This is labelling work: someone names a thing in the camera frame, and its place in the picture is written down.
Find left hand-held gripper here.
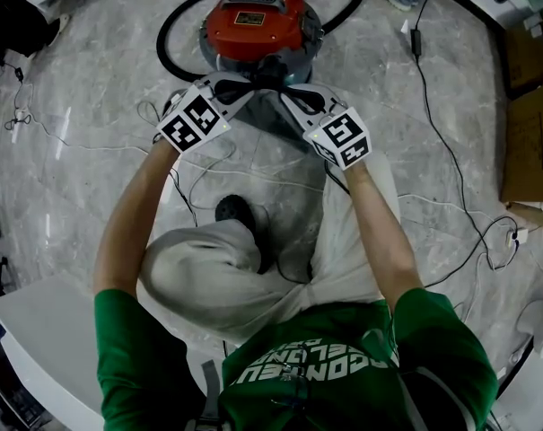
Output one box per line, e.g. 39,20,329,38
155,71,256,154

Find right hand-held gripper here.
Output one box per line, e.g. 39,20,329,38
278,83,372,172

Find grey cloth dust bag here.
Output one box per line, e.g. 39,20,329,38
233,88,318,153

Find red and grey vacuum cleaner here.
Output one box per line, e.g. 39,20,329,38
197,0,325,87

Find person's right forearm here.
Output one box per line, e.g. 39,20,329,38
342,158,425,314

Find person's left forearm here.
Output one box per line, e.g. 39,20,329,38
92,138,183,296

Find black bag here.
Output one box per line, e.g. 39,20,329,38
0,0,62,67

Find black shoe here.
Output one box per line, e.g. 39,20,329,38
214,193,273,276

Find black power adapter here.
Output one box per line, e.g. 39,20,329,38
409,28,425,60

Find light grey trousers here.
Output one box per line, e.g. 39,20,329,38
139,150,403,346

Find large brown cardboard box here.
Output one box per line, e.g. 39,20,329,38
499,77,543,205

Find white power strip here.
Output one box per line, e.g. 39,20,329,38
505,226,530,245

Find small brown cardboard box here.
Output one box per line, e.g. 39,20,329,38
504,8,543,99

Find green printed t-shirt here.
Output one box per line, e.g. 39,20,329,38
94,286,500,431

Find white curved furniture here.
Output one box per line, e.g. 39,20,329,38
0,275,209,431

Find black vacuum hose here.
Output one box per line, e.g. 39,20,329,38
155,0,369,83

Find long black cable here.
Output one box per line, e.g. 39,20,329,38
405,0,521,289

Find grey chest strap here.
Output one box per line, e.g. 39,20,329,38
194,358,223,431

